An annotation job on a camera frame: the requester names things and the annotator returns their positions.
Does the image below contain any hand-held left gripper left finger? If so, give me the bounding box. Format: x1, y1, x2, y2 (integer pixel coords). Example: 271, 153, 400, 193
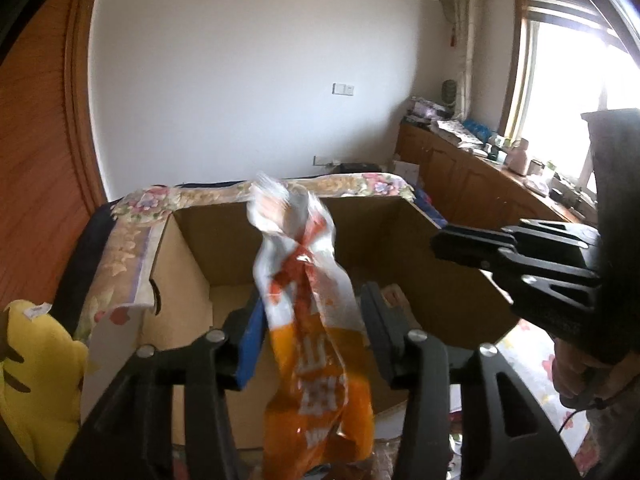
55, 295, 271, 480

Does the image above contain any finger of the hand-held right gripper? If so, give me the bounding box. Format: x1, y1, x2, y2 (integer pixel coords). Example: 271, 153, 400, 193
481, 247, 603, 318
430, 219, 601, 267

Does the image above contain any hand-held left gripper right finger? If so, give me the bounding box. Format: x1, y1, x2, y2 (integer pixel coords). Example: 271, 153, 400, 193
357, 281, 583, 480

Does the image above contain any orange white snack bag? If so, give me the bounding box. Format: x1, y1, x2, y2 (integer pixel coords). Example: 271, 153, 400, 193
247, 172, 376, 480

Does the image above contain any brown cardboard box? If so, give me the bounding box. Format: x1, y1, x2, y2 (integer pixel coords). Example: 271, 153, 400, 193
80, 195, 533, 451

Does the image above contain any person's right hand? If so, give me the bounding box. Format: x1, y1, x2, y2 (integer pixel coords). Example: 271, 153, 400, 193
552, 337, 640, 413

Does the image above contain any blue cloth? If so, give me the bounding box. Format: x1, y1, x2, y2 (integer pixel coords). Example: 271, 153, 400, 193
412, 187, 449, 229

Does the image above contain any wooden cabinet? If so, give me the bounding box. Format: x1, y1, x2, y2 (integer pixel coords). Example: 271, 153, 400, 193
395, 122, 596, 233

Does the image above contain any white paper carton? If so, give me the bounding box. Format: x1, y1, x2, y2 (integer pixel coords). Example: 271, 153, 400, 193
392, 160, 421, 187

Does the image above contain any pink bottle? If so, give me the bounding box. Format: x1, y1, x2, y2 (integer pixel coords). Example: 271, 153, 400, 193
507, 138, 531, 177

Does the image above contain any pile of clutter on cabinet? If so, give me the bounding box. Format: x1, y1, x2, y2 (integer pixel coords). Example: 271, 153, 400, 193
402, 95, 503, 153

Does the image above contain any window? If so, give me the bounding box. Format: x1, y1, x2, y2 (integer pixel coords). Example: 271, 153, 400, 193
500, 0, 640, 196

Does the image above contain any dark cloth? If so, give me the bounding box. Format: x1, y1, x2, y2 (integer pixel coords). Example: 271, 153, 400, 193
55, 202, 121, 333

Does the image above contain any yellow plush toy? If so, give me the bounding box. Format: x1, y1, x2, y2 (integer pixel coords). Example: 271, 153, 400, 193
0, 300, 88, 466

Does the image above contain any wrapped air conditioner pipe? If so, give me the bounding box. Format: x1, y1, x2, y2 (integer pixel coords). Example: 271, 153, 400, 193
451, 0, 482, 117

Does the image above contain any wooden wardrobe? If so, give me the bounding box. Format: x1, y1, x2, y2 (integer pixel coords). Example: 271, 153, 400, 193
0, 0, 108, 311

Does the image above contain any black cable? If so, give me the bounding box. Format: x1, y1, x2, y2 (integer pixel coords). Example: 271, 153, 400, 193
555, 370, 638, 436

